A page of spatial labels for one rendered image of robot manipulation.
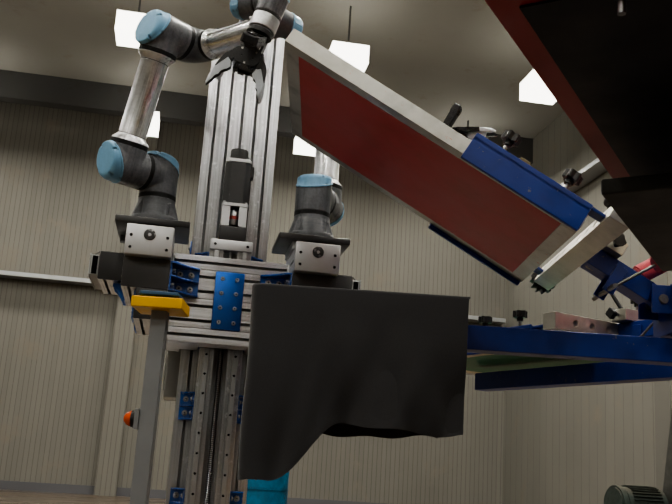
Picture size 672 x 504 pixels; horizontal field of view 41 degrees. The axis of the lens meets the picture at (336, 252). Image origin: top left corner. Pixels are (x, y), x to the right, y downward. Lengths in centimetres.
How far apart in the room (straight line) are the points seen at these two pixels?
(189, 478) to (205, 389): 27
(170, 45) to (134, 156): 35
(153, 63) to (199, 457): 120
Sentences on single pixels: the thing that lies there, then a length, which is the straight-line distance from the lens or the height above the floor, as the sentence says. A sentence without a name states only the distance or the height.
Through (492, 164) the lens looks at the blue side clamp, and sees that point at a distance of 201.
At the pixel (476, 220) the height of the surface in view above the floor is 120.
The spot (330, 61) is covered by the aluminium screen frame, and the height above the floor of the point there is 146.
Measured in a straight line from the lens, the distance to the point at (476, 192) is 217.
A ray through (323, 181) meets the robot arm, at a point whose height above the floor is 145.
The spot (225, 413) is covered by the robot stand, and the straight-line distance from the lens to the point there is 283.
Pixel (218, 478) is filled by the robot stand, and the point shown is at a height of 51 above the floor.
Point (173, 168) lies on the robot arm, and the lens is 286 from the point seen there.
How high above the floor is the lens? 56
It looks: 14 degrees up
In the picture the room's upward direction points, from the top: 4 degrees clockwise
